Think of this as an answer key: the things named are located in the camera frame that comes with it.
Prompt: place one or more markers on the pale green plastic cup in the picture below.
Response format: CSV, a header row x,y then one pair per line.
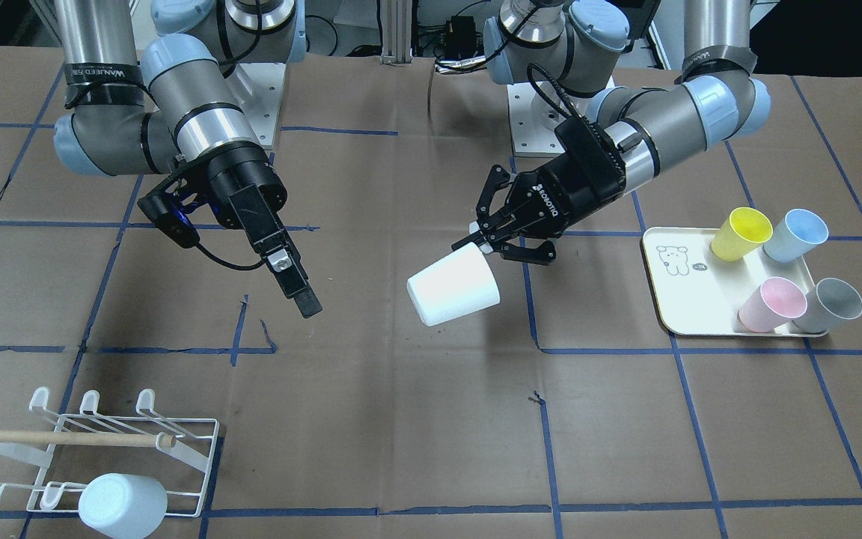
x,y
458,284

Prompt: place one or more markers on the pink plastic cup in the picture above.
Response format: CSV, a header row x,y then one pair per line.
x,y
776,301

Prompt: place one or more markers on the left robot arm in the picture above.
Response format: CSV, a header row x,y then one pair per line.
x,y
568,50

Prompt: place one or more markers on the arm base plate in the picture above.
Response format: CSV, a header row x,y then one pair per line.
x,y
533,121
259,91

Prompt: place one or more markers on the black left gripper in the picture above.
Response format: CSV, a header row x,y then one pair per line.
x,y
557,196

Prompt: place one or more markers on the aluminium frame post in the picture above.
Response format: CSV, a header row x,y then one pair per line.
x,y
396,28

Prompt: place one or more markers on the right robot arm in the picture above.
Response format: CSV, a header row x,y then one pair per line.
x,y
177,109

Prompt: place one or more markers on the yellow plastic cup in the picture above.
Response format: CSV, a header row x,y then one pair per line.
x,y
744,230

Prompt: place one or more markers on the light blue plastic cup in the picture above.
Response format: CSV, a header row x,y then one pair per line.
x,y
800,231

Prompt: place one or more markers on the cream plastic tray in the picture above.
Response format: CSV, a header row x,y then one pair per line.
x,y
695,292

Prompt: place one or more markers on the white wire cup rack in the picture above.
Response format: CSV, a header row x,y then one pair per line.
x,y
75,447

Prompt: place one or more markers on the grey plastic cup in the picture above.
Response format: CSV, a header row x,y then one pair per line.
x,y
831,303

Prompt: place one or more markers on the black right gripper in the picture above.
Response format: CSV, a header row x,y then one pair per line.
x,y
239,182

